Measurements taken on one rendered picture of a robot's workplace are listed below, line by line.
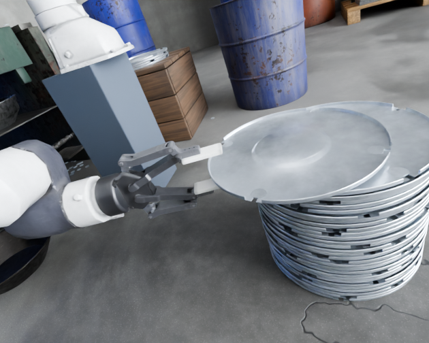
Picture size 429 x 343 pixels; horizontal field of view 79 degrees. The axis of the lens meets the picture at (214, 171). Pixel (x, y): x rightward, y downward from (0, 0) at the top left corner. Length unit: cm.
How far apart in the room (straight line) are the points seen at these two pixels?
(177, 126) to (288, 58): 58
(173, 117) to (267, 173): 86
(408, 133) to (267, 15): 87
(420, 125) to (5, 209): 62
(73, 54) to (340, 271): 78
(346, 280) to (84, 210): 45
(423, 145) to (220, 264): 44
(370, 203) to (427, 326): 24
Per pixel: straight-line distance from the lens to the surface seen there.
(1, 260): 113
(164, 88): 118
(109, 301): 71
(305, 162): 41
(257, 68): 127
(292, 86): 134
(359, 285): 52
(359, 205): 39
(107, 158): 91
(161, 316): 62
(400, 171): 41
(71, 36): 83
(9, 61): 137
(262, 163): 43
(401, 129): 51
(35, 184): 49
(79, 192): 50
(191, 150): 44
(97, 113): 83
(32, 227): 56
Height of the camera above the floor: 48
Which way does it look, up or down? 31 degrees down
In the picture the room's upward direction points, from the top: 19 degrees counter-clockwise
